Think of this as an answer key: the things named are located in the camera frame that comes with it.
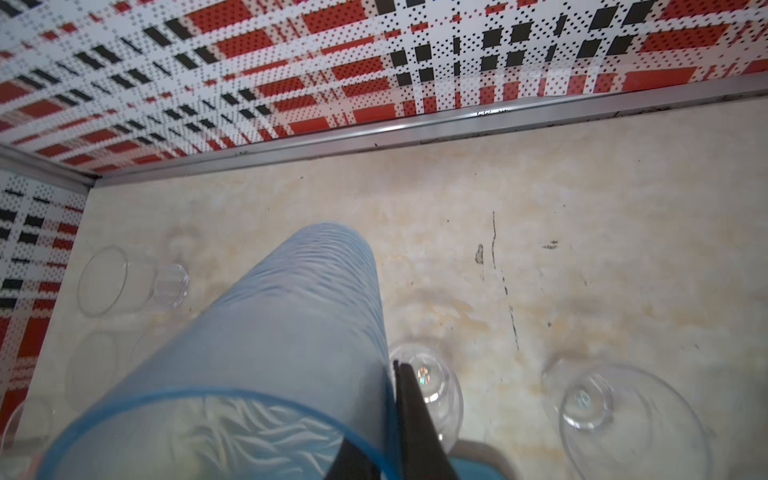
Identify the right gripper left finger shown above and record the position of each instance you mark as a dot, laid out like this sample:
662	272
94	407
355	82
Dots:
351	463

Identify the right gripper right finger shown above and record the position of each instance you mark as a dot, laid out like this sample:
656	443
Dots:
422	454

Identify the clear faceted cup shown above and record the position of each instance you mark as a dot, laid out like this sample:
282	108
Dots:
617	421
439	385

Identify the blue frosted plastic cup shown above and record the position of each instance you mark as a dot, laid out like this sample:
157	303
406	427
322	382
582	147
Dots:
271	381

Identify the teal plastic tray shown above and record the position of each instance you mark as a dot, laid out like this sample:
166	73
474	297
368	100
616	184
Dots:
476	460

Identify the frosted clear plastic cup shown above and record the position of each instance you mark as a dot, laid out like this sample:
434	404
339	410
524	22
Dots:
97	364

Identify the clear cup back left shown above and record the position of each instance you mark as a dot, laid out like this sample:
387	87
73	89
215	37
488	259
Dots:
119	281

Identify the pink transparent plastic cup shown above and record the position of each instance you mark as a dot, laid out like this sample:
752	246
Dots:
25	437

